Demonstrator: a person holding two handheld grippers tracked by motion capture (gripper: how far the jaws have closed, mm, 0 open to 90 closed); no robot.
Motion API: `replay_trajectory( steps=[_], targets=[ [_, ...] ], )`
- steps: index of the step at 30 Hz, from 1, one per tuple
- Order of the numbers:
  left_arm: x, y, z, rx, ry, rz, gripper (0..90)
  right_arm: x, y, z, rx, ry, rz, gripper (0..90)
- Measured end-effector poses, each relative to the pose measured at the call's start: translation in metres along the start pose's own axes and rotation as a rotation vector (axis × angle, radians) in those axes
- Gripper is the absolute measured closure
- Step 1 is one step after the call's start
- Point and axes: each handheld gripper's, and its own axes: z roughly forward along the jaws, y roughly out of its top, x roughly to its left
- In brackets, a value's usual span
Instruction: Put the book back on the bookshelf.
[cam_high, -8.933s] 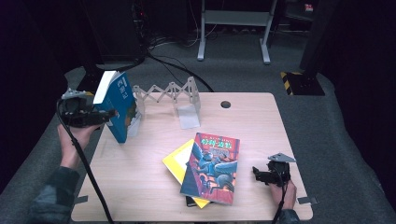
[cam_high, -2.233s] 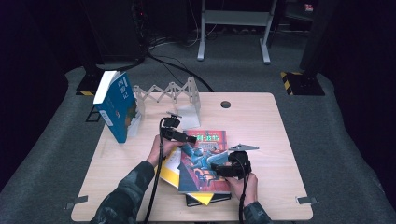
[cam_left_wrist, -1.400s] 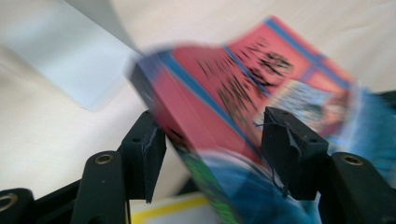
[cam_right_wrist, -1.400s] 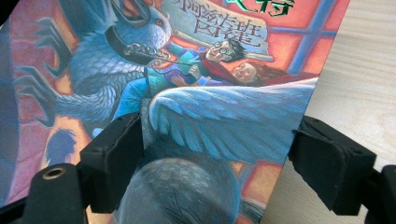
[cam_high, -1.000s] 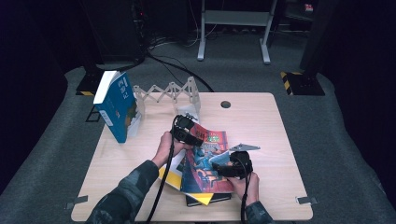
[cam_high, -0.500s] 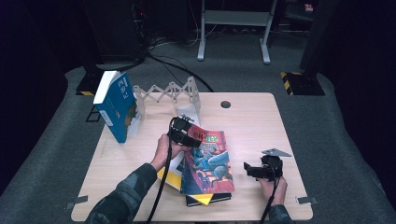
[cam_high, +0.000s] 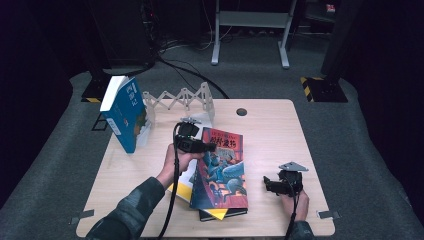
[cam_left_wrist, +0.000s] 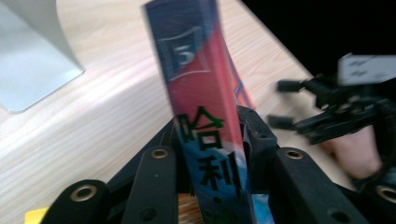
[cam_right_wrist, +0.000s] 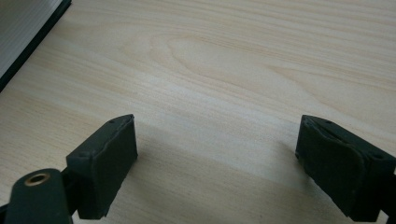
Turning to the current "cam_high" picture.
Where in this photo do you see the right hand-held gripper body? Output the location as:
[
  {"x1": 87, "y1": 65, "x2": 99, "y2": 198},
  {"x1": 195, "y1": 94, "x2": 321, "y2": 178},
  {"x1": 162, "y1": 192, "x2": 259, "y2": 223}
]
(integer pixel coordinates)
[{"x1": 277, "y1": 161, "x2": 310, "y2": 197}]

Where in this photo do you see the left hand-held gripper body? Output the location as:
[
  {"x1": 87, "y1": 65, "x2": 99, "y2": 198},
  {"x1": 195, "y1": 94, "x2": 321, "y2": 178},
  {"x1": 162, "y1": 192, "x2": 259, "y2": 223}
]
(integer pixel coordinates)
[{"x1": 173, "y1": 116, "x2": 210, "y2": 155}]

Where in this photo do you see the red illustrated book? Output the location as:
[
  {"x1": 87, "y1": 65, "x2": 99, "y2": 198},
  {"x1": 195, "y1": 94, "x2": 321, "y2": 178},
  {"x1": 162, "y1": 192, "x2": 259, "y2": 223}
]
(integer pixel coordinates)
[{"x1": 189, "y1": 126, "x2": 250, "y2": 211}]

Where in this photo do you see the white expandable book rack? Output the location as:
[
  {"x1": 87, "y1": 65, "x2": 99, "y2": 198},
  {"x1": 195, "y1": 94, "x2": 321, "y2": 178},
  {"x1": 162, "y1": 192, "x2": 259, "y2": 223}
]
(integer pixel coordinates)
[{"x1": 134, "y1": 81, "x2": 216, "y2": 148}]

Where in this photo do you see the black hardcover book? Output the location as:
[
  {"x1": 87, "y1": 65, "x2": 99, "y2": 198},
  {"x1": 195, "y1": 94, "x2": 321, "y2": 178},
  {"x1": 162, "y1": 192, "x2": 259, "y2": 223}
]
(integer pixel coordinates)
[{"x1": 198, "y1": 207, "x2": 249, "y2": 223}]

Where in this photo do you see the yellow book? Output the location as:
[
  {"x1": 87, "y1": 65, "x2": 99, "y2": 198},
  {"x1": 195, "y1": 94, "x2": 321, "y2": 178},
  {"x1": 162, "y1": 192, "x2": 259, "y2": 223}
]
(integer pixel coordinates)
[{"x1": 167, "y1": 158, "x2": 230, "y2": 221}]

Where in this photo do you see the blue paperback book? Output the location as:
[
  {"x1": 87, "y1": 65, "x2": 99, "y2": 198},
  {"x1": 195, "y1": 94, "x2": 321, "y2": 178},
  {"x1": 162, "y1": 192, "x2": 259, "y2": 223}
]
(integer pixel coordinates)
[{"x1": 99, "y1": 75, "x2": 153, "y2": 155}]

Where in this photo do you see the person's right hand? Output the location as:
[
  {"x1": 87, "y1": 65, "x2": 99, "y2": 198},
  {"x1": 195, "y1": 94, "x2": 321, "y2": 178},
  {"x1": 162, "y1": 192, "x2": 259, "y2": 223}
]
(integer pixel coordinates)
[{"x1": 279, "y1": 189, "x2": 311, "y2": 223}]

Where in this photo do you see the person's left hand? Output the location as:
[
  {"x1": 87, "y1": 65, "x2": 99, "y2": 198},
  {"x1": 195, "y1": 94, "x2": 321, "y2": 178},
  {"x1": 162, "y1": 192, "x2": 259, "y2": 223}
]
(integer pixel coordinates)
[{"x1": 155, "y1": 142, "x2": 198, "y2": 191}]

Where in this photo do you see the grey tape strip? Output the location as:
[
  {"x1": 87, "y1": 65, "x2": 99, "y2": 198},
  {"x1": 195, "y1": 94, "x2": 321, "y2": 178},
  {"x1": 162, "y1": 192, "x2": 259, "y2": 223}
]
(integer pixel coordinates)
[
  {"x1": 316, "y1": 210, "x2": 342, "y2": 221},
  {"x1": 68, "y1": 208, "x2": 96, "y2": 226}
]

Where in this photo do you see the black stand with striped base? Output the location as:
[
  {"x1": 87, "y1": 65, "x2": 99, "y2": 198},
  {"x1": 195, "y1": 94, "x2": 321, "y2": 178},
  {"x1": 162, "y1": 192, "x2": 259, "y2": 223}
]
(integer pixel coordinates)
[
  {"x1": 299, "y1": 0, "x2": 366, "y2": 104},
  {"x1": 80, "y1": 59, "x2": 131, "y2": 104}
]

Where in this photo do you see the black cabinet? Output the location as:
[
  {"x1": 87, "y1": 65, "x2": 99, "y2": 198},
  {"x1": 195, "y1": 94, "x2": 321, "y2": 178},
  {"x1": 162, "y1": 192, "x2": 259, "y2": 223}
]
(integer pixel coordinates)
[{"x1": 87, "y1": 0, "x2": 158, "y2": 69}]

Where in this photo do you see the right hand-held gripper cable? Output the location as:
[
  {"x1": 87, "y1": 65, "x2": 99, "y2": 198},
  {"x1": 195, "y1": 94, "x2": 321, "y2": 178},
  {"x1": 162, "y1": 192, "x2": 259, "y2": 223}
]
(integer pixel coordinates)
[{"x1": 283, "y1": 179, "x2": 302, "y2": 240}]

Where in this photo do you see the hand-held gripper cable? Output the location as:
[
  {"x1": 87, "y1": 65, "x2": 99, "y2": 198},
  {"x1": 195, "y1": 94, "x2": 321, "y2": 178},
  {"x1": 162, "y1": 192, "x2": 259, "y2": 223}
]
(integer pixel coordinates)
[
  {"x1": 283, "y1": 179, "x2": 302, "y2": 240},
  {"x1": 156, "y1": 121, "x2": 184, "y2": 240}
]

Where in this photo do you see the left hand-held gripper cable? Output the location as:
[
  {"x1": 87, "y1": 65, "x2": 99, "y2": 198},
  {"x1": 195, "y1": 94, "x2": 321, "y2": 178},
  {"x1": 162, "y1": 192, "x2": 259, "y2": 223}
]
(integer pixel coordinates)
[{"x1": 156, "y1": 121, "x2": 184, "y2": 240}]

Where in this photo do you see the black floor cable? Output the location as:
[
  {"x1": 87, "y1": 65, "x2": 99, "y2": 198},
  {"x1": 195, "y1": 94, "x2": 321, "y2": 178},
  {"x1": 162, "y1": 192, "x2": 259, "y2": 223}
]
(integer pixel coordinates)
[{"x1": 156, "y1": 55, "x2": 231, "y2": 100}]

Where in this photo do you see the bundle of floor cables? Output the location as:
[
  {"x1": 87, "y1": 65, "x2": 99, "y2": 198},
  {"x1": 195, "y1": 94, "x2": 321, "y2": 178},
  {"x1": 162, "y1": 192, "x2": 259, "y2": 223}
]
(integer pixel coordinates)
[{"x1": 158, "y1": 28, "x2": 234, "y2": 55}]

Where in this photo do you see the white metal desk frame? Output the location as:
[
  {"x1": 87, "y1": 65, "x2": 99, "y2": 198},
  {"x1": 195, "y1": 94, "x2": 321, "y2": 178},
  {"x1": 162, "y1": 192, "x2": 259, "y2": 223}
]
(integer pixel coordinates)
[{"x1": 210, "y1": 0, "x2": 299, "y2": 70}]

